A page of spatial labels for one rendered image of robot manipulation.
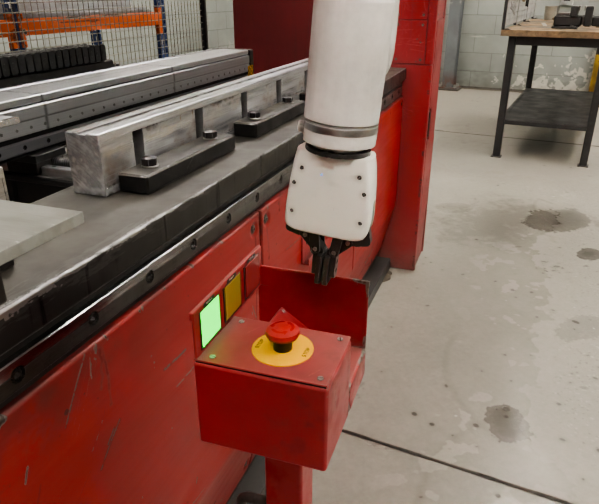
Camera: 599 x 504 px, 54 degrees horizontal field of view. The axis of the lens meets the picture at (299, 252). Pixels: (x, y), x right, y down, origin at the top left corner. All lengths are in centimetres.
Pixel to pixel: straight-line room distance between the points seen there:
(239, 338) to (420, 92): 188
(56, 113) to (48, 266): 57
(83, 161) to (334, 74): 45
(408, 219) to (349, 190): 195
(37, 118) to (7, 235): 75
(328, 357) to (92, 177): 47
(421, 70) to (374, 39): 184
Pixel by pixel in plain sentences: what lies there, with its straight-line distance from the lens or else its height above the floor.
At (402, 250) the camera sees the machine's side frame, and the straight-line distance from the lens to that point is 267.
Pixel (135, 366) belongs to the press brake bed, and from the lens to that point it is 86.
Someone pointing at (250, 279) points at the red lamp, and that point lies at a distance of 79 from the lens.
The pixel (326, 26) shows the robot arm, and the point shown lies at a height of 113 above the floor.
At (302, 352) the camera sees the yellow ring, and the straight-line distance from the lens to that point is 69.
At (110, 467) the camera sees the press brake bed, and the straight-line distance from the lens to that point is 88.
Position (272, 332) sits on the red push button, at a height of 81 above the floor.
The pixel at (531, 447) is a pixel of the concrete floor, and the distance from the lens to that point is 184.
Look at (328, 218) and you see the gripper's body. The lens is 68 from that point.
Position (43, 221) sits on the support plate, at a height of 100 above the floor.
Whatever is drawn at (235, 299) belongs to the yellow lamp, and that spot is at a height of 80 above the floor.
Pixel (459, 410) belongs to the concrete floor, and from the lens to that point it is 191.
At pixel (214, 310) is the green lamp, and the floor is 82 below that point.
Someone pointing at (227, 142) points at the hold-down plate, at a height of 90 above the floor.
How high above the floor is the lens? 116
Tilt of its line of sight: 24 degrees down
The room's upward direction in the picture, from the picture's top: straight up
